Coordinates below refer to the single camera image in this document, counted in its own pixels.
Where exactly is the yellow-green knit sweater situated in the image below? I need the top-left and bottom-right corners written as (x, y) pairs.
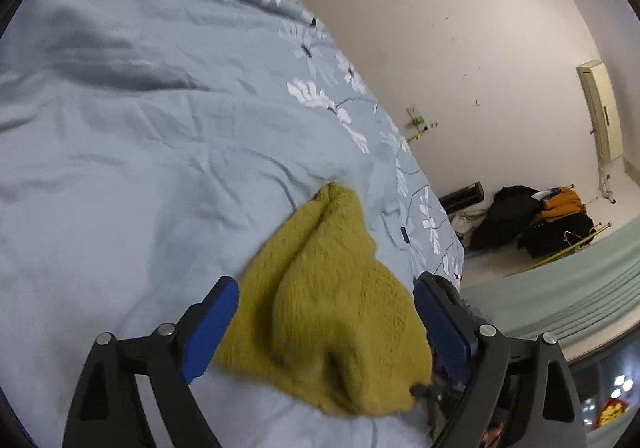
top-left (212, 182), bottom-right (435, 418)

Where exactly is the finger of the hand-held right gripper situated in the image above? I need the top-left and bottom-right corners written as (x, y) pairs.
top-left (409, 360), bottom-right (471, 444)

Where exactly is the wall power socket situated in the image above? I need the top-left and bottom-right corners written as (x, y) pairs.
top-left (406, 104), bottom-right (440, 144)

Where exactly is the pale green curtain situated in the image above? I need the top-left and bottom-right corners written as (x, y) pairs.
top-left (459, 217), bottom-right (640, 360)

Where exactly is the cream air conditioner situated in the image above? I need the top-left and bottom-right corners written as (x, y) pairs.
top-left (576, 60), bottom-right (625, 163)

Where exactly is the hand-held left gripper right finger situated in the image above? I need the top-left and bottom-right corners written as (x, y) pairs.
top-left (413, 273), bottom-right (588, 448)

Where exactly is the yellow clothes rack pole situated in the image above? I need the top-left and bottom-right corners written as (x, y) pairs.
top-left (504, 221), bottom-right (614, 279)

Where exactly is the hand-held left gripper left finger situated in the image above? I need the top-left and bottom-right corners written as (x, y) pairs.
top-left (62, 276), bottom-right (240, 448)

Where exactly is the pile of black clothes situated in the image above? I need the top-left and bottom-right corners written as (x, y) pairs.
top-left (469, 185), bottom-right (596, 260)

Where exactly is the black heater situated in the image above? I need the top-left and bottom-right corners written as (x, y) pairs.
top-left (439, 181), bottom-right (486, 215)

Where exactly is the light blue floral duvet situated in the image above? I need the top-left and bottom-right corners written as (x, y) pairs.
top-left (0, 0), bottom-right (466, 448)

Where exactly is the orange garment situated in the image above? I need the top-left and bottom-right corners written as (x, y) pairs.
top-left (541, 188), bottom-right (587, 223)

